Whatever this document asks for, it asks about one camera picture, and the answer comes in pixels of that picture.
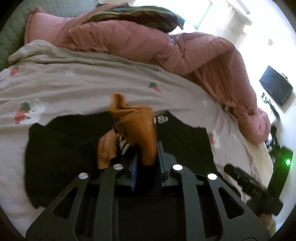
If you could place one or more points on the black monitor screen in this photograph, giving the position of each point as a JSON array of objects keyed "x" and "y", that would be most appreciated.
[{"x": 276, "y": 85}]

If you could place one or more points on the beige strawberry print bedsheet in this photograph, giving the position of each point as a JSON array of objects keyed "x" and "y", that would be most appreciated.
[{"x": 45, "y": 82}]

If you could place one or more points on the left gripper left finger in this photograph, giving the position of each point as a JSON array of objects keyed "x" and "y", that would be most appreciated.
[{"x": 50, "y": 226}]

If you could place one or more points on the black device with green light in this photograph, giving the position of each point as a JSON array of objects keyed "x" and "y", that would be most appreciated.
[{"x": 283, "y": 160}]

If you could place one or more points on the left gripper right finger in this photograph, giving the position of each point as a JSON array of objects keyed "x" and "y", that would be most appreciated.
[{"x": 203, "y": 207}]

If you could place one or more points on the person's right hand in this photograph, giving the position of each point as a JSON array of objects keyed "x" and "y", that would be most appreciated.
[{"x": 268, "y": 221}]

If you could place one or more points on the black orange sock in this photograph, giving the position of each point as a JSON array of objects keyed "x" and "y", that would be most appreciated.
[
  {"x": 134, "y": 124},
  {"x": 57, "y": 152}
]

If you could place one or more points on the pink quilted comforter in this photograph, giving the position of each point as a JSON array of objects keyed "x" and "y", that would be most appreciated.
[{"x": 211, "y": 62}]

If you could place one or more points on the dark multicolour folded cloth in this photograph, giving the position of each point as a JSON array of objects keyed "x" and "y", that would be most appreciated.
[{"x": 150, "y": 16}]

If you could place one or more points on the green quilted headboard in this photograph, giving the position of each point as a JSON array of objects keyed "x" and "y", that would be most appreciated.
[{"x": 12, "y": 33}]

